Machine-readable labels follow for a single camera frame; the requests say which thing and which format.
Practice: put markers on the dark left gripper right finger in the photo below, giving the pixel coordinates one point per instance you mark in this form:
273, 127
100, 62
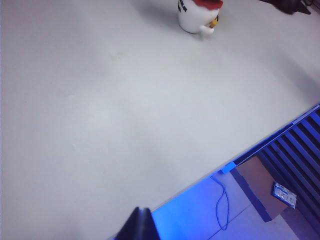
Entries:
149, 230

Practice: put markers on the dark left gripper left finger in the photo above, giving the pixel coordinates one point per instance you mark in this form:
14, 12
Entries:
133, 227

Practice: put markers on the white flat-headed doll red cap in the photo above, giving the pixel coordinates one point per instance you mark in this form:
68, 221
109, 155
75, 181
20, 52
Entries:
192, 20

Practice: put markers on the black flat monitor base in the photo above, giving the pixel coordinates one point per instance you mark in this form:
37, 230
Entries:
287, 5

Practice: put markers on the brown cardboard box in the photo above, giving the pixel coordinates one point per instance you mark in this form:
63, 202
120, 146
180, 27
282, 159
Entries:
257, 180

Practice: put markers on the blue printed packet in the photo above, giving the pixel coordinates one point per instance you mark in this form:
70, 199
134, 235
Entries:
285, 195

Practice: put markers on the blue slatted panel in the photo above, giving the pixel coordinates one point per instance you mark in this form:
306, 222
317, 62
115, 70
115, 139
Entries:
305, 150

